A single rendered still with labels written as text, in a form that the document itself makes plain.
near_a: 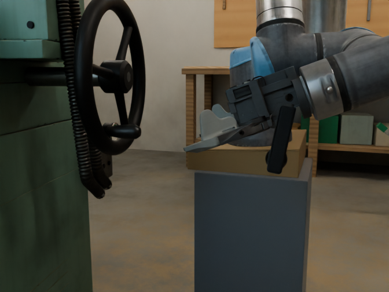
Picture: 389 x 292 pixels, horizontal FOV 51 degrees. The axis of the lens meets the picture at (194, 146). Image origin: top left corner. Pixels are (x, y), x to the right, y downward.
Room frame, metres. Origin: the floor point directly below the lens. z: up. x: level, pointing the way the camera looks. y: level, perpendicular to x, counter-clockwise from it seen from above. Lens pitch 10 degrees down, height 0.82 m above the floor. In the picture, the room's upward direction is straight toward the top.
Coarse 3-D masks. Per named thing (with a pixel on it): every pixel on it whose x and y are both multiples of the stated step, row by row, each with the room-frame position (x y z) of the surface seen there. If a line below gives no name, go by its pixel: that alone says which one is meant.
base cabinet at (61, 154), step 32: (32, 128) 0.79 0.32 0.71; (64, 128) 0.90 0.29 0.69; (0, 160) 0.68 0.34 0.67; (32, 160) 0.78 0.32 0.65; (64, 160) 0.90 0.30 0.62; (0, 192) 0.68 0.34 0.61; (32, 192) 0.76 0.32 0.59; (64, 192) 0.88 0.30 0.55; (0, 224) 0.67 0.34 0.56; (32, 224) 0.76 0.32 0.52; (64, 224) 0.87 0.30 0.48; (0, 256) 0.66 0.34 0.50; (32, 256) 0.75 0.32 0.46; (64, 256) 0.87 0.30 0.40; (0, 288) 0.65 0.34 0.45; (32, 288) 0.74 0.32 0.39; (64, 288) 0.85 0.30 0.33
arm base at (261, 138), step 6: (264, 132) 1.08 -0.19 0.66; (270, 132) 1.08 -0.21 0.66; (240, 138) 1.09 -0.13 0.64; (246, 138) 1.08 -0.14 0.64; (252, 138) 1.08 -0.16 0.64; (258, 138) 1.07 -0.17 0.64; (264, 138) 1.07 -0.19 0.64; (270, 138) 1.07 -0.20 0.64; (234, 144) 1.11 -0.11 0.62; (240, 144) 1.09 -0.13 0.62; (246, 144) 1.08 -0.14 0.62; (252, 144) 1.08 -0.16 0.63; (258, 144) 1.07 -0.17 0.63; (264, 144) 1.07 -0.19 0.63; (270, 144) 1.07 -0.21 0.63
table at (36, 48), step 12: (0, 48) 0.68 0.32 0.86; (12, 48) 0.68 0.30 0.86; (24, 48) 0.67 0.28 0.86; (36, 48) 0.67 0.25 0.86; (48, 48) 0.68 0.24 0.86; (60, 48) 0.72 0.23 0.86; (24, 60) 0.78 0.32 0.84; (36, 60) 0.78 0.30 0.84; (48, 60) 0.78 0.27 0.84; (60, 60) 0.78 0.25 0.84
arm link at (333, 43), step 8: (328, 32) 0.74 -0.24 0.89; (336, 32) 0.74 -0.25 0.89; (344, 32) 0.73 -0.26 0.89; (352, 32) 0.73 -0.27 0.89; (360, 32) 0.71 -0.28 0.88; (368, 32) 0.70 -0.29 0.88; (328, 40) 0.72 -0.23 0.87; (336, 40) 0.72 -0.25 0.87; (344, 40) 0.71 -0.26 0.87; (352, 40) 0.69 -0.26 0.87; (328, 48) 0.71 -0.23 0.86; (336, 48) 0.71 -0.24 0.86; (344, 48) 0.69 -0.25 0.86; (328, 56) 0.71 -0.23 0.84
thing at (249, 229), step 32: (224, 192) 1.04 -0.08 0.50; (256, 192) 1.02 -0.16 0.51; (288, 192) 0.99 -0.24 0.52; (224, 224) 1.04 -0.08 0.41; (256, 224) 1.02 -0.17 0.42; (288, 224) 0.99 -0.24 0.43; (224, 256) 1.04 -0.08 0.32; (256, 256) 1.01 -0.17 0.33; (288, 256) 0.99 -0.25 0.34; (224, 288) 1.04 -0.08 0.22; (256, 288) 1.01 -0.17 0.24; (288, 288) 0.99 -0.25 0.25
